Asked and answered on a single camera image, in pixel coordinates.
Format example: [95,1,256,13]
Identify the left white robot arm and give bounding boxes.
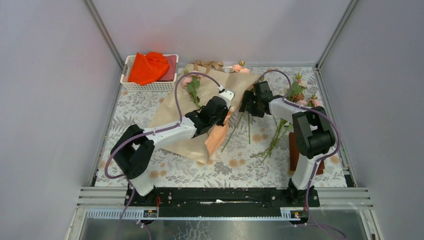
[110,93,233,206]

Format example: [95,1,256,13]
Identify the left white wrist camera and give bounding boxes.
[218,86,235,109]

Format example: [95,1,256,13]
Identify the orange cloth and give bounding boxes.
[128,52,170,86]

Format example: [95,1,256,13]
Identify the dark red cloth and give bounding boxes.
[158,54,178,82]

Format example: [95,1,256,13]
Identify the tan ribbon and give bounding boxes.
[192,60,225,74]

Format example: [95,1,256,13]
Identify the pink rose stems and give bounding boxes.
[181,61,257,108]

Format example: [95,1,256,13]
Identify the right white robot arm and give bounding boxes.
[239,81,336,206]

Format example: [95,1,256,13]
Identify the pink fake flower bunch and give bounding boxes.
[220,72,324,163]

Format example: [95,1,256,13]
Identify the white plastic basket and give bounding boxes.
[120,54,179,92]

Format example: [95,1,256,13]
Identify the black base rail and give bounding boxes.
[124,186,320,218]

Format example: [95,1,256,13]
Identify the beige orange wrapping paper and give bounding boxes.
[148,74,260,164]

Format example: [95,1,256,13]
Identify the brown wooden block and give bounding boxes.
[288,131,326,175]

